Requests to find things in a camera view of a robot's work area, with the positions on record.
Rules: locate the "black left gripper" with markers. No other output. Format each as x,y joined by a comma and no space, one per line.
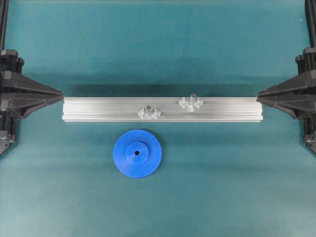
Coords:
22,96

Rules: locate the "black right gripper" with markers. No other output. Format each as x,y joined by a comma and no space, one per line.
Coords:
305,82

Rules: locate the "large blue plastic gear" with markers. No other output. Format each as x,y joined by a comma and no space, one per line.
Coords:
137,154

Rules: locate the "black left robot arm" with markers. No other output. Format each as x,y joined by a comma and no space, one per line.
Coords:
4,4

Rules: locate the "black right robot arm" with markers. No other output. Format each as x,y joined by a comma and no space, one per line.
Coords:
297,96

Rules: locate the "right steel shaft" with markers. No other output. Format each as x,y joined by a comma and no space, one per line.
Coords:
192,101

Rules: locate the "steel shaft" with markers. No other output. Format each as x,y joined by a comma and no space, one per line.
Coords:
192,101
148,112

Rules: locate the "left steel shaft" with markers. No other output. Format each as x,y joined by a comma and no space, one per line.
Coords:
148,112

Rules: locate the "long aluminium extrusion rail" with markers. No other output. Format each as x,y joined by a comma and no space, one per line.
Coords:
125,109

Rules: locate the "clear bracket of shaft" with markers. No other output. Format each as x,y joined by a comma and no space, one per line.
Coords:
143,114
198,102
155,113
183,102

